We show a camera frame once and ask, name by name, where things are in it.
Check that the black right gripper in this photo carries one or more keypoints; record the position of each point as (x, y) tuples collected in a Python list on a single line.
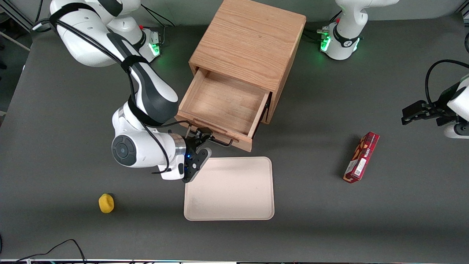
[(191, 144)]

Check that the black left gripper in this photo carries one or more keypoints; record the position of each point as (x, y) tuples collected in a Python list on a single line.
[(436, 111)]

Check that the wooden drawer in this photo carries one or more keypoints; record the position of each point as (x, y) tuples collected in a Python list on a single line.
[(223, 102)]

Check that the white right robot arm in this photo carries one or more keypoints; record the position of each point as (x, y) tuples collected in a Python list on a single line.
[(146, 95)]

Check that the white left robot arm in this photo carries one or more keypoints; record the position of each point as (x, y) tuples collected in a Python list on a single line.
[(348, 33)]

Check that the wooden drawer cabinet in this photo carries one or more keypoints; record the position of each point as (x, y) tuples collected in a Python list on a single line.
[(249, 40)]

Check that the beige plastic tray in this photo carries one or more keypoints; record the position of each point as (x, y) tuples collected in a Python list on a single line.
[(234, 190)]

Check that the red snack box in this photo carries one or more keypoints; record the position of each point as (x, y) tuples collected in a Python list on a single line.
[(361, 157)]

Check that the yellow toy lemon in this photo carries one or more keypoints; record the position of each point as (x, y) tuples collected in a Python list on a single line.
[(106, 204)]

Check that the aluminium frame rail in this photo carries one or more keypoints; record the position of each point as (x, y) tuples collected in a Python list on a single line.
[(14, 18)]

